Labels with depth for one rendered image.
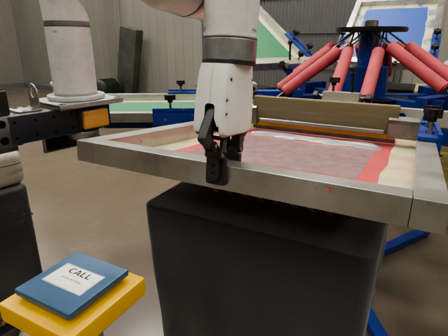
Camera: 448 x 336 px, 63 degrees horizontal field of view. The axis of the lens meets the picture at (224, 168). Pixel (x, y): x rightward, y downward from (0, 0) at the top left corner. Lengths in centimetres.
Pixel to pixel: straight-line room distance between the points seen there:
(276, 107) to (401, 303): 139
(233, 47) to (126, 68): 688
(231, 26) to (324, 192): 24
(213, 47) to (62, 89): 47
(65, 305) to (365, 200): 38
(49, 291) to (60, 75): 51
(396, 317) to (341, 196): 163
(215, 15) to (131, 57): 673
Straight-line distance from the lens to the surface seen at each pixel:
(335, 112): 106
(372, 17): 306
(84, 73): 88
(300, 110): 109
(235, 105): 50
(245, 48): 50
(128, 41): 726
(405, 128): 103
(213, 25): 51
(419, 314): 215
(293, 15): 543
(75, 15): 88
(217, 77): 49
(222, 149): 50
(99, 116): 90
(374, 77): 158
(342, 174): 68
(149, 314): 196
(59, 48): 88
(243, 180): 52
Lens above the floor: 126
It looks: 19 degrees down
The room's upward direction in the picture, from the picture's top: straight up
